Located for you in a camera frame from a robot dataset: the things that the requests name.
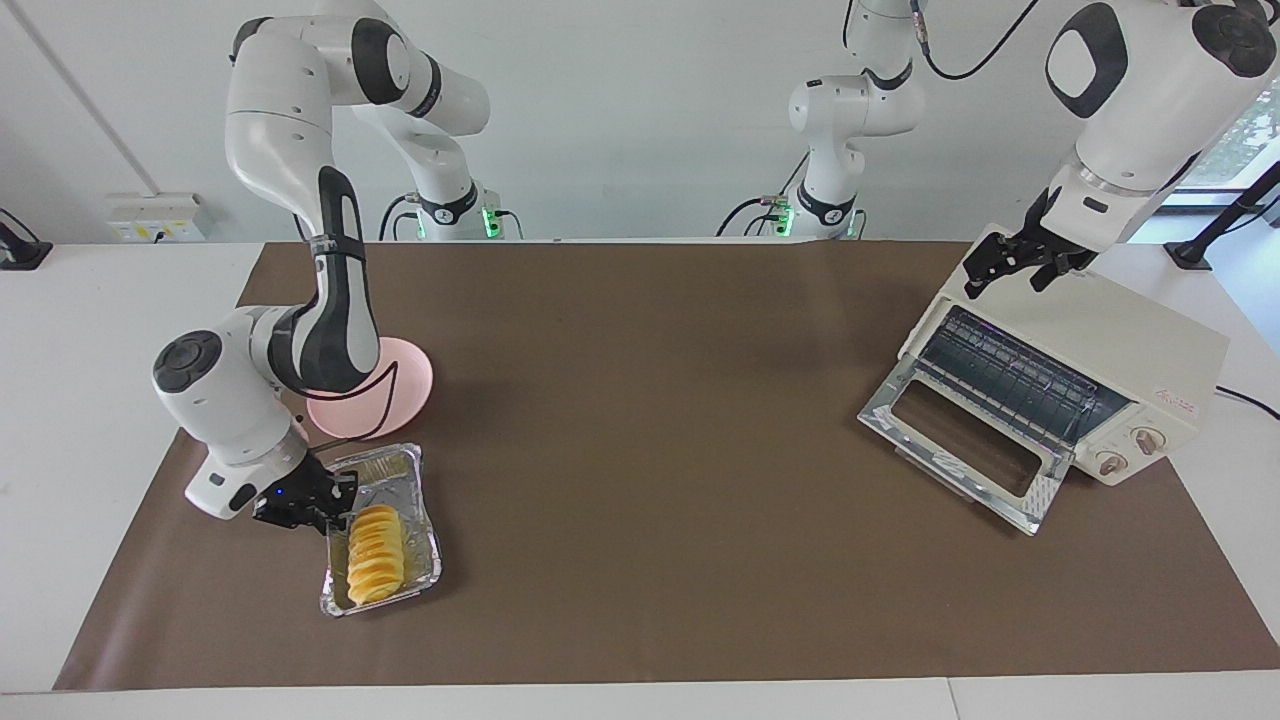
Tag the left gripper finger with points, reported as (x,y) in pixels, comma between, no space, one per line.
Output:
(990,268)
(1050,272)

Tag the beige oven knob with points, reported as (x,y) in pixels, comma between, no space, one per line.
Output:
(1112,463)
(1148,439)

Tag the glass oven door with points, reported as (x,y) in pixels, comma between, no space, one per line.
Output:
(1040,495)

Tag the white wall socket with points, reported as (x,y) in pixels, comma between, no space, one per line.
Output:
(155,218)

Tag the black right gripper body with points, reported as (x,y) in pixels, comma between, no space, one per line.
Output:
(290,495)

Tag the pink round plate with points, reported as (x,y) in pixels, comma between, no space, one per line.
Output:
(412,385)

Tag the cream toaster oven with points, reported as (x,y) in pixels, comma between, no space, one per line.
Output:
(1130,340)

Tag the black clamp stand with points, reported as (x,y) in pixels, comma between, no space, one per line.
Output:
(20,255)

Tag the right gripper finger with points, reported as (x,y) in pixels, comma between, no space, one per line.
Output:
(322,522)
(343,488)

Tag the window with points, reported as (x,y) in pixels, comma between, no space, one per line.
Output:
(1240,140)

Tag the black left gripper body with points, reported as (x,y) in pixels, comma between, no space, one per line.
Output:
(1038,238)

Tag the black angled stand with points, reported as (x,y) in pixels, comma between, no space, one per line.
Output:
(1190,250)

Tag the yellow sliced bread loaf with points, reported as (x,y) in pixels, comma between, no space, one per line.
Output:
(375,555)

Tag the brown table mat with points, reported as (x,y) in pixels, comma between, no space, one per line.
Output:
(640,560)

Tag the aluminium foil tray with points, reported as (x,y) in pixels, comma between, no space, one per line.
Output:
(425,540)

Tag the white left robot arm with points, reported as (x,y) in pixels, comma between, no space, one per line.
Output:
(1140,90)

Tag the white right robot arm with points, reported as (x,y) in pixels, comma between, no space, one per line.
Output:
(215,400)

